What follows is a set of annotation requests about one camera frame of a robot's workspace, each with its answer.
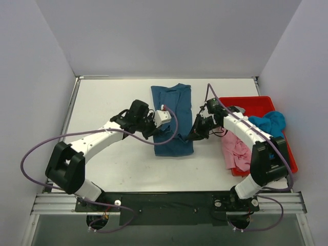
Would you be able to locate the aluminium front rail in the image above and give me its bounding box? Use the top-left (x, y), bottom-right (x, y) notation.
top-left (31, 193), bottom-right (307, 215)

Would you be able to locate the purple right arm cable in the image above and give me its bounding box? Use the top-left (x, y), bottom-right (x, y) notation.
top-left (206, 83), bottom-right (295, 233)

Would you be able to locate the pink t shirt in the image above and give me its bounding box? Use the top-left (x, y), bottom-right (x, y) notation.
top-left (221, 131), bottom-right (252, 172)

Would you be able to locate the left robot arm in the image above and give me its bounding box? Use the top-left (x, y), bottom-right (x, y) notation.
top-left (45, 99), bottom-right (171, 211)

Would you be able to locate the grey t shirt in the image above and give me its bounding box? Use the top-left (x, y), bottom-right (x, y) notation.
top-left (229, 106), bottom-right (245, 114)

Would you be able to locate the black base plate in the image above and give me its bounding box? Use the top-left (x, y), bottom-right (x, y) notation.
top-left (75, 191), bottom-right (259, 228)

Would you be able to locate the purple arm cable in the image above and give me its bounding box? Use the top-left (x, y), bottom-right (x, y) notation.
top-left (206, 83), bottom-right (295, 233)
top-left (20, 104), bottom-right (179, 233)

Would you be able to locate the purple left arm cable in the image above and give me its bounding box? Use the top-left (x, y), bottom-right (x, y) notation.
top-left (20, 104), bottom-right (179, 233)

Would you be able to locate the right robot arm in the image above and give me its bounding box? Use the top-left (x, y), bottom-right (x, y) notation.
top-left (186, 98), bottom-right (291, 210)

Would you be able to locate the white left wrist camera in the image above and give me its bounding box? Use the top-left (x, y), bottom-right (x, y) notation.
top-left (153, 105), bottom-right (172, 128)

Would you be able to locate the red plastic bin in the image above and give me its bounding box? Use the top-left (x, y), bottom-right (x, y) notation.
top-left (219, 96), bottom-right (299, 177)

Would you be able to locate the dark blue t shirt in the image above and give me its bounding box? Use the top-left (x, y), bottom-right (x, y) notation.
top-left (151, 84), bottom-right (194, 157)

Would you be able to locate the bright blue t shirt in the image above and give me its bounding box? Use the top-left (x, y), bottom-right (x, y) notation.
top-left (249, 111), bottom-right (286, 138)

